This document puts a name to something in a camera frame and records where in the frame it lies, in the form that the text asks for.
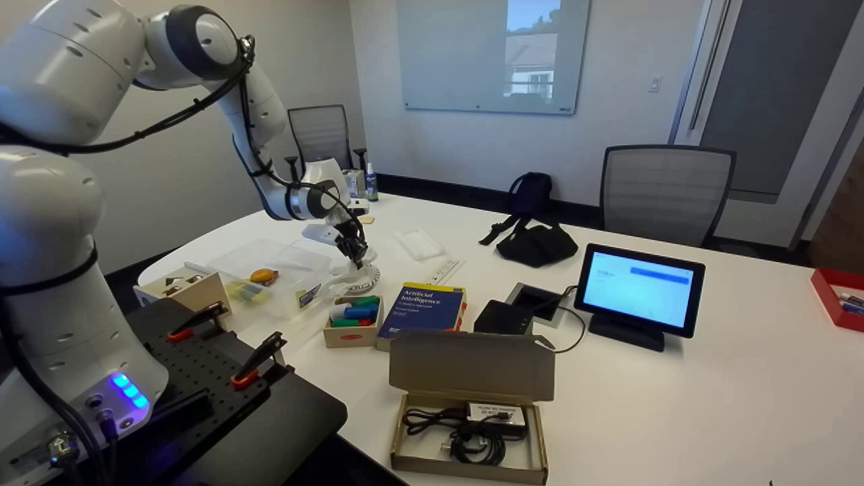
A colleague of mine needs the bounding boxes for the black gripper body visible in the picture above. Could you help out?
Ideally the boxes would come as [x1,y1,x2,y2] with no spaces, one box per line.
[335,219,364,254]

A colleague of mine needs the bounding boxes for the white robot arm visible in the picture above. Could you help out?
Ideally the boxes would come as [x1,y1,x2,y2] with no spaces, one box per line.
[0,0,368,486]

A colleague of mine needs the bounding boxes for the clear plastic container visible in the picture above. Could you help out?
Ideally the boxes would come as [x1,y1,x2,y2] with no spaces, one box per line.
[337,170,364,199]

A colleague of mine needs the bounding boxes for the blue spray bottle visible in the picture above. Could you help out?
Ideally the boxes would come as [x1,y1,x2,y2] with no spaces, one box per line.
[364,162,378,203]

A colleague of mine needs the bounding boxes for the white flat packet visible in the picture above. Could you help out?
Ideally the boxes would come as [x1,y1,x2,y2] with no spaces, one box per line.
[397,231,443,262]

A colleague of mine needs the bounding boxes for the small box of coloured blocks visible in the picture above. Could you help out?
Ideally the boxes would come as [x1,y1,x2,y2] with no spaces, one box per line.
[325,297,380,348]

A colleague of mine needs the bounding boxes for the blue yellow book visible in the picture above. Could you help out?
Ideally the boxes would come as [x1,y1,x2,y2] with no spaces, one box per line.
[375,280,467,348]

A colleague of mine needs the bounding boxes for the orange toy block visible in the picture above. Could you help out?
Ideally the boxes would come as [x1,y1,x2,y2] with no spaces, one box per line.
[250,266,282,286]

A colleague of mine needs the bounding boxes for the grey mesh office chair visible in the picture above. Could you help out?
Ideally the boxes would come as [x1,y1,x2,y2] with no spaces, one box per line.
[286,104,351,170]

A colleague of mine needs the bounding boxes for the black small box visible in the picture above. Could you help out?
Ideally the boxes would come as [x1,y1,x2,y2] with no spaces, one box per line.
[476,300,533,335]

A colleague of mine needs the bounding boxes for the table power outlet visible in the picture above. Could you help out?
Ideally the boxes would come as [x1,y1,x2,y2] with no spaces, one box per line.
[509,282,561,321]

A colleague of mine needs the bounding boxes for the glass whiteboard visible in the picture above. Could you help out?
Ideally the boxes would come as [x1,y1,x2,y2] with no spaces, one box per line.
[397,0,591,116]

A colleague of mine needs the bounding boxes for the black tablet on stand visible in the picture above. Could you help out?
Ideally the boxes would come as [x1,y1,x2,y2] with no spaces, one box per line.
[576,242,706,350]

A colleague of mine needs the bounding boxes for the grey chair by door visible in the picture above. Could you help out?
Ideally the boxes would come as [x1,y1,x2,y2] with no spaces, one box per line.
[599,142,737,244]

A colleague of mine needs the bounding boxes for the red box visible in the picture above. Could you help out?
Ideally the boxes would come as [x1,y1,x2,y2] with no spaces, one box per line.
[811,266,864,332]

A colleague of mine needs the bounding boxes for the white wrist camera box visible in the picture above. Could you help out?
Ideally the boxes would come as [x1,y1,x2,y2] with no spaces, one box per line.
[302,224,337,249]

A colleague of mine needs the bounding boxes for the black clamp orange handle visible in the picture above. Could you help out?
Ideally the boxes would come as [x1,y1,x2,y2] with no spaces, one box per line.
[166,303,228,343]
[229,332,286,390]

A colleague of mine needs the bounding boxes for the black bag with strap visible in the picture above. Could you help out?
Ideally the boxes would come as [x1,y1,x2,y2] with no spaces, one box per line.
[482,172,579,266]

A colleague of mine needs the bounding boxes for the open cardboard box with cables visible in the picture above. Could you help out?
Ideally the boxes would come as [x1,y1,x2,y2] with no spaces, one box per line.
[390,332,557,486]

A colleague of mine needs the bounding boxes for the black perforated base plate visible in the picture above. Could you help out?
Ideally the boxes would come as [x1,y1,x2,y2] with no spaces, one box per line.
[113,303,348,486]

